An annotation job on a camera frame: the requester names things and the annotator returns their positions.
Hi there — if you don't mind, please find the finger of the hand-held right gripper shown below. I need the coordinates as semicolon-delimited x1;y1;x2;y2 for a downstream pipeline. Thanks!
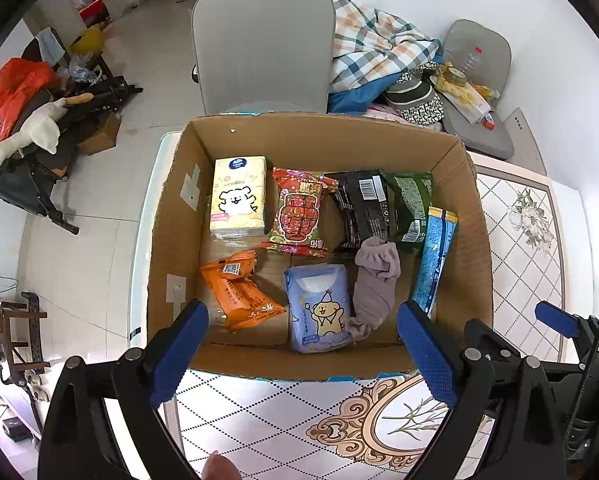
463;318;530;365
534;301;599;361

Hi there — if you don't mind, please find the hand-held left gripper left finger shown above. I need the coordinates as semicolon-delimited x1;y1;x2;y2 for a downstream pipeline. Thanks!
38;299;210;480

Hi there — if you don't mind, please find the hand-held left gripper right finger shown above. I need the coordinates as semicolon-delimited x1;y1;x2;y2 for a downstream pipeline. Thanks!
397;300;563;480

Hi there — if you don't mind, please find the orange snack packet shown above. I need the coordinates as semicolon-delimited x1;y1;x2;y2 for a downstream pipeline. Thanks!
200;250;286;333

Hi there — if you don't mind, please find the grey sock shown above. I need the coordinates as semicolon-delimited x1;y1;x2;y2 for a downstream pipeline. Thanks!
344;236;401;343

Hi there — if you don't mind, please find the long blue snack packet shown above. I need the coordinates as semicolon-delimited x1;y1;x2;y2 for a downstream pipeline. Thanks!
410;206;459;321

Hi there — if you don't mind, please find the blue tissue pack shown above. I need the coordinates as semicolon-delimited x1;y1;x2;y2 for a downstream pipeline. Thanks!
284;263;354;355

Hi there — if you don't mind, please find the green snack packet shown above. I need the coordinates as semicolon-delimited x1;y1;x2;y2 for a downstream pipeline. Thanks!
382;171;433;256

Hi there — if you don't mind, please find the black snack packet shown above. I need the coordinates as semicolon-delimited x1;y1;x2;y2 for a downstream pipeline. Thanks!
324;169;395;253

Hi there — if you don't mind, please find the yellow bear tissue pack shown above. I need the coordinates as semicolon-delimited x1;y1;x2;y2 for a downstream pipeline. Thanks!
210;156;269;238

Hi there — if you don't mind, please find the red snack packet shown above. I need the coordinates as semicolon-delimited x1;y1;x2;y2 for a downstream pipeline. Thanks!
260;167;337;259

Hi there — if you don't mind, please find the person's left hand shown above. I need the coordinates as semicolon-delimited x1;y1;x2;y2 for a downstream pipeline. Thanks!
202;452;241;480

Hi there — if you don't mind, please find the dark wooden chair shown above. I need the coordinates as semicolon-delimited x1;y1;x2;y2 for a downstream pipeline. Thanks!
0;290;48;376

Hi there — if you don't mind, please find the small black device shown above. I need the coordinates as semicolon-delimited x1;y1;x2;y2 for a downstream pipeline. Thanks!
2;417;30;441

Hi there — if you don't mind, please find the white board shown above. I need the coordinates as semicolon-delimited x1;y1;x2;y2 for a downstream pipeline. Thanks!
497;107;547;176

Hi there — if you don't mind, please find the black stroller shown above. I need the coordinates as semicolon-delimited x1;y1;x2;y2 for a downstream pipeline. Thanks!
0;76;144;235

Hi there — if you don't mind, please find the small cardboard box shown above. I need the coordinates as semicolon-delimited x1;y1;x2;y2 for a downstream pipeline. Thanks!
77;111;123;156

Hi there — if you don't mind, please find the pink cloth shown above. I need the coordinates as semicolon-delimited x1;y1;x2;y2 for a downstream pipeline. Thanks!
364;104;443;133

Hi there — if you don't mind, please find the patterned hat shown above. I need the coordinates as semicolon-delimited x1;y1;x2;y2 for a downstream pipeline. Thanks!
384;67;445;128

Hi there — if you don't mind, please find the brown tape roll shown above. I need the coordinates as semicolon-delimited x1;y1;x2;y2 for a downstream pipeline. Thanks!
438;67;467;88

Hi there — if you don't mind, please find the white goose plush toy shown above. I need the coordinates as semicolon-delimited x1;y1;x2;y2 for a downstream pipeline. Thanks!
0;92;95;169

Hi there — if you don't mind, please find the clear plastic bottle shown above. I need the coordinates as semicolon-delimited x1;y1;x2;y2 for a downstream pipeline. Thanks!
457;46;484;78

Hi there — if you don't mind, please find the low grey chair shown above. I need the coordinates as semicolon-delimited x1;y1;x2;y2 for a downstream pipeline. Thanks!
442;19;515;161

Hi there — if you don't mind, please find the orange plastic bag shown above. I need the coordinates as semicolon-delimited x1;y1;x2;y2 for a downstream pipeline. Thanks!
0;57;58;156

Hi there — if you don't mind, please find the plaid blanket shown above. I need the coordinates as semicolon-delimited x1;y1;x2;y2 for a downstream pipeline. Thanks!
324;0;443;93

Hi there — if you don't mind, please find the tall grey chair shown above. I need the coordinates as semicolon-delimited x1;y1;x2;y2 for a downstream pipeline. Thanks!
191;0;336;117

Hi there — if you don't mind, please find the light blue cloth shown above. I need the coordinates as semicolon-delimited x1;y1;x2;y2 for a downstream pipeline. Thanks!
34;27;70;68

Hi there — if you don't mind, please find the red cloth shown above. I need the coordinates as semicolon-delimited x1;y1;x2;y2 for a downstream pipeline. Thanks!
77;0;111;23

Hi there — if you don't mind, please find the black cable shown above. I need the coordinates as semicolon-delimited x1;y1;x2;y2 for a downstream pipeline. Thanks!
567;290;599;441

